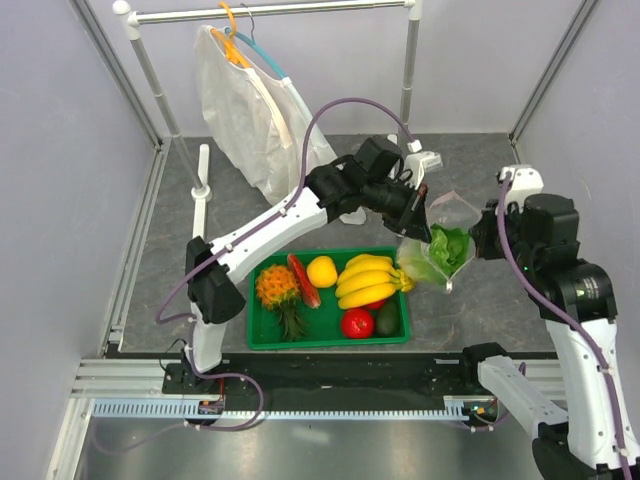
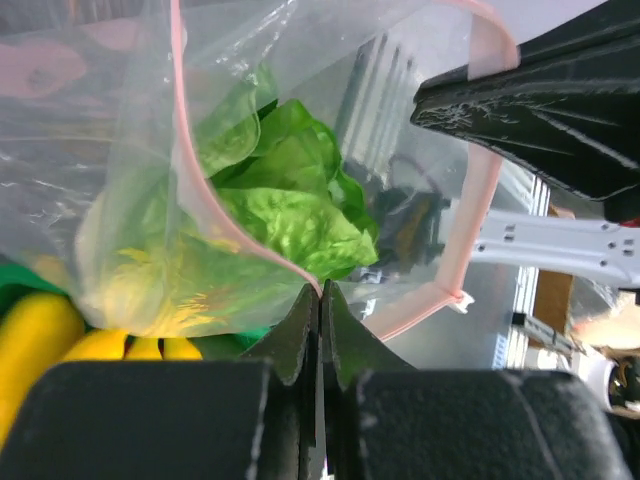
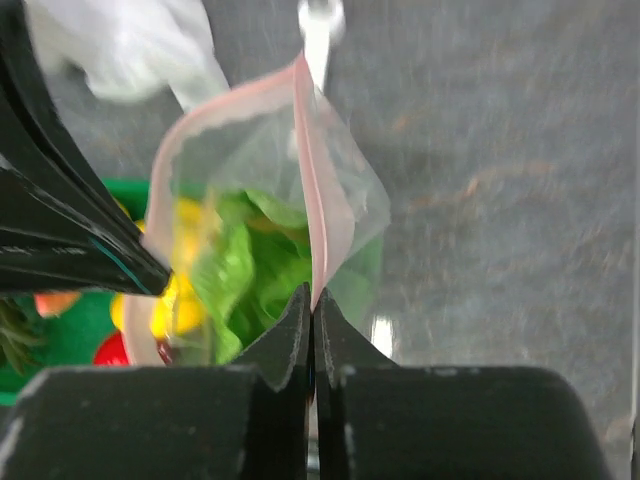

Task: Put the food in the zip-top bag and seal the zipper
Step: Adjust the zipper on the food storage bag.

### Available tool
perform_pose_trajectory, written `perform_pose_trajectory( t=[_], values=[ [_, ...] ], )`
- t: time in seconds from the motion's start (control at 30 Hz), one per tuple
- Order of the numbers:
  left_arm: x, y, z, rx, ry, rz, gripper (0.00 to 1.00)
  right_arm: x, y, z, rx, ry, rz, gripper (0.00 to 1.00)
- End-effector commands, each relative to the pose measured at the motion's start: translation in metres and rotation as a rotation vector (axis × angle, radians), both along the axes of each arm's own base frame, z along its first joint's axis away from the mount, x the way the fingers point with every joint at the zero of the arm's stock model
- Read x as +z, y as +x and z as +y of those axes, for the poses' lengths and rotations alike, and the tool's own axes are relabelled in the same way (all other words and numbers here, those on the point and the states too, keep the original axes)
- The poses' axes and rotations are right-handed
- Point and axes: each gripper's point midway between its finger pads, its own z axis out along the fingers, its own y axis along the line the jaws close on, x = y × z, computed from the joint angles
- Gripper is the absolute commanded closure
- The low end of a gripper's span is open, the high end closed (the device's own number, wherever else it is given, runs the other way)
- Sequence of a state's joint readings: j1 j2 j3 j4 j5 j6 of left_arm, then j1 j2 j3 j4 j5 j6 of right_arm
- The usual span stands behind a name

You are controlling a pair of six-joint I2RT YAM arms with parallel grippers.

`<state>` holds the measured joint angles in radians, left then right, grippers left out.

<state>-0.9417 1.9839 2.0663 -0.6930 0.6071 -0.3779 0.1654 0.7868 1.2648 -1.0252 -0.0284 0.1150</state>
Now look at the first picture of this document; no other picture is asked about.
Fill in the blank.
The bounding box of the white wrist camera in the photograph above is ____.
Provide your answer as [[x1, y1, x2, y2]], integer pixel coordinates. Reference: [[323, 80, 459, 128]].
[[497, 164, 544, 210], [400, 140, 443, 189]]

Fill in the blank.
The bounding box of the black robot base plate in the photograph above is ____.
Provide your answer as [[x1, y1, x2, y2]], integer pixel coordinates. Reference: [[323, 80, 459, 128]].
[[161, 351, 519, 414]]

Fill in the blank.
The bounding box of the red fruit under bananas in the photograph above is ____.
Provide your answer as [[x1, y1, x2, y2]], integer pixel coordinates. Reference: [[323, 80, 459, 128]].
[[364, 299, 387, 311]]

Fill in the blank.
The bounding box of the orange clothes hanger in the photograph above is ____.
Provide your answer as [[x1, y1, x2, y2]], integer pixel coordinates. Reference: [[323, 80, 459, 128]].
[[209, 1, 250, 69]]

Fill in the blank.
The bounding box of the orange plastic pineapple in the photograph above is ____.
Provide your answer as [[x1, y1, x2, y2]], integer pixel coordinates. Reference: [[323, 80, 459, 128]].
[[255, 265, 306, 342]]

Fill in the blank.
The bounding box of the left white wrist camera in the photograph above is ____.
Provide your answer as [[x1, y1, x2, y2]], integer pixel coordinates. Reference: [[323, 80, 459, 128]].
[[400, 140, 443, 189]]

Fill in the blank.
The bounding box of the silver white clothes rack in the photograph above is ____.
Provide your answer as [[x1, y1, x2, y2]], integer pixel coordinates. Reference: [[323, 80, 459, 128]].
[[112, 1, 423, 236]]

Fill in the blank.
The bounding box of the white garment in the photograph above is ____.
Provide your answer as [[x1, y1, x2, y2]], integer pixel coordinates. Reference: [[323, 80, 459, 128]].
[[195, 25, 337, 205]]

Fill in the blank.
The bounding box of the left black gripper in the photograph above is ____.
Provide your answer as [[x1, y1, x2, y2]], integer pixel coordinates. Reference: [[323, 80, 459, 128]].
[[362, 178, 432, 245]]

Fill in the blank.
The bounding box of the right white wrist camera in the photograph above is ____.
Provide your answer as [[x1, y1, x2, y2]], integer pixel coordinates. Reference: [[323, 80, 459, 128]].
[[497, 164, 544, 210]]

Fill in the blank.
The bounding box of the clear dotted zip top bag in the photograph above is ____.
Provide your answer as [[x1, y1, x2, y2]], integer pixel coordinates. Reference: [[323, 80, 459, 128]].
[[416, 191, 481, 294]]

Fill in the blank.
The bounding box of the green plastic lettuce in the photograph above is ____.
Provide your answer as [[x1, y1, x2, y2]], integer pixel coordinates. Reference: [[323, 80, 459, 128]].
[[396, 223, 472, 286]]

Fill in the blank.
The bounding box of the dark green avocado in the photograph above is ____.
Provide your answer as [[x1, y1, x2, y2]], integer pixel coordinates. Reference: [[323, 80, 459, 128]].
[[374, 301, 400, 337]]

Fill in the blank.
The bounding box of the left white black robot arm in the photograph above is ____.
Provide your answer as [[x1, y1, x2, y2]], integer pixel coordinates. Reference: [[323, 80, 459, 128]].
[[184, 137, 442, 393]]

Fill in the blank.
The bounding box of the yellow lemon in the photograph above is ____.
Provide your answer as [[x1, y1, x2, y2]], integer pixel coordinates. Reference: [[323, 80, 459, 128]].
[[306, 256, 338, 289]]

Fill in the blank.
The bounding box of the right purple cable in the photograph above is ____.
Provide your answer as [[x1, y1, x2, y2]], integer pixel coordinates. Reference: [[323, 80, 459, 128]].
[[496, 171, 633, 480]]

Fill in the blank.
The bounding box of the yellow banana bunch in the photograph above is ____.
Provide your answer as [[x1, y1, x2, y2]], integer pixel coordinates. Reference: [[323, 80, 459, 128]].
[[335, 254, 416, 310]]

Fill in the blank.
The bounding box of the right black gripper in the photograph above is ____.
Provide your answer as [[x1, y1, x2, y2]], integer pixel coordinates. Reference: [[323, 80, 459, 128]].
[[470, 198, 542, 276]]

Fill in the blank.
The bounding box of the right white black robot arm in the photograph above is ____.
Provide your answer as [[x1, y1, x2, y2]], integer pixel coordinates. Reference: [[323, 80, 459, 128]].
[[457, 193, 639, 479]]

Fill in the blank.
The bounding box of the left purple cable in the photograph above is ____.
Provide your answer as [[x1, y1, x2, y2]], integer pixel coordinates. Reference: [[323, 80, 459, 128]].
[[153, 97, 416, 381]]

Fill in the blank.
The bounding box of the red watermelon slice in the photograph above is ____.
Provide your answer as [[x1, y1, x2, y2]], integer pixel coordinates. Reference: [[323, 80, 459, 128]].
[[287, 253, 321, 309]]

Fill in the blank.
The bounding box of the white slotted cable duct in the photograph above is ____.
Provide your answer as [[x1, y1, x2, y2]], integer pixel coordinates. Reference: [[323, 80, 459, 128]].
[[92, 397, 471, 422]]

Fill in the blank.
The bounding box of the teal clothes hanger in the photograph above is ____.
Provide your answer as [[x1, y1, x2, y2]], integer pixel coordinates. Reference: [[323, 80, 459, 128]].
[[225, 4, 288, 80]]

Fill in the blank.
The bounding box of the red tomato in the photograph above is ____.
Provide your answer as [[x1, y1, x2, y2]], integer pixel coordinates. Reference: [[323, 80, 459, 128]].
[[341, 308, 375, 339]]

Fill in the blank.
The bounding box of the purple cable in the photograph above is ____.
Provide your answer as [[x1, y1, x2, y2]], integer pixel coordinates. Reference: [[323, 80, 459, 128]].
[[153, 97, 416, 381], [496, 171, 633, 480]]

